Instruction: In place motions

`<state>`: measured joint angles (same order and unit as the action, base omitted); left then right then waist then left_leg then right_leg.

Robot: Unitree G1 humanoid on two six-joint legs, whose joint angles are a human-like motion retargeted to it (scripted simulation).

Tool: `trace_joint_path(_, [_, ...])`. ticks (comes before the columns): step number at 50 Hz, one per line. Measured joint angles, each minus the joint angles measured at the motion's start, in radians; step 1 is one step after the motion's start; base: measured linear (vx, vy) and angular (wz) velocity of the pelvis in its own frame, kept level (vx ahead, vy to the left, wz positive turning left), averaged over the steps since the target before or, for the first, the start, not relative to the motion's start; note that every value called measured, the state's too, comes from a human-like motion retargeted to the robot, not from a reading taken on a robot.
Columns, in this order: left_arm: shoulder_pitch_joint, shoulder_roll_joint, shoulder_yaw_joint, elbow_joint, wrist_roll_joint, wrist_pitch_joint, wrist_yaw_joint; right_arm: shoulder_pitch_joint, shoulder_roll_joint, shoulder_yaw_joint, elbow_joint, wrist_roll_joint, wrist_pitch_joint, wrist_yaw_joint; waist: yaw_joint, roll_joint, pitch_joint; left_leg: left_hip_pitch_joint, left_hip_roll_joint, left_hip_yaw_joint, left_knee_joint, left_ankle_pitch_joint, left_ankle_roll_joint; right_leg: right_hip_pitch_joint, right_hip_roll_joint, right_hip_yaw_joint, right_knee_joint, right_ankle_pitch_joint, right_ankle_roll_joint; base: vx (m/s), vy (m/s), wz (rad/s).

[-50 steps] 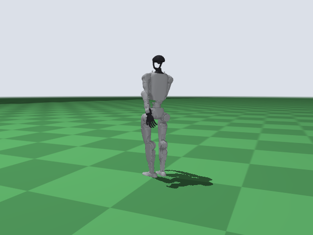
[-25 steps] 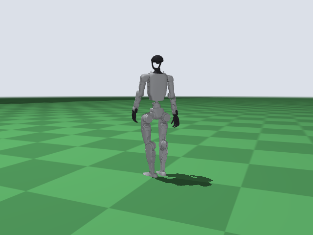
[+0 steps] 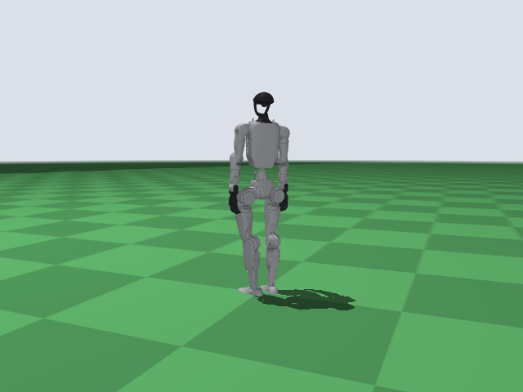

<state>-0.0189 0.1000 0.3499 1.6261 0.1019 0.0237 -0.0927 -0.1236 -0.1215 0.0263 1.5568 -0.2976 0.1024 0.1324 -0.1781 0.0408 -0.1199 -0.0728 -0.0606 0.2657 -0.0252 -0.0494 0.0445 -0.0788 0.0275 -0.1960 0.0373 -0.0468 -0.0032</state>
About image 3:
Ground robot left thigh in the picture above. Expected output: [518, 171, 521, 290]
[235, 186, 261, 251]

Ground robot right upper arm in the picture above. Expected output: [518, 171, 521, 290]
[276, 125, 290, 164]

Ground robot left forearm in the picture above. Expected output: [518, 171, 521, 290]
[229, 154, 241, 192]

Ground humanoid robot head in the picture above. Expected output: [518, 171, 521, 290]
[253, 92, 274, 123]

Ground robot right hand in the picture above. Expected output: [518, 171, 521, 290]
[279, 184, 288, 211]

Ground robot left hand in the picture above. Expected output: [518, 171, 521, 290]
[229, 185, 241, 214]

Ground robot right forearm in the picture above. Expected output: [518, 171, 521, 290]
[278, 161, 288, 190]

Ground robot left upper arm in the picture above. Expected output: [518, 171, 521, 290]
[233, 123, 251, 164]

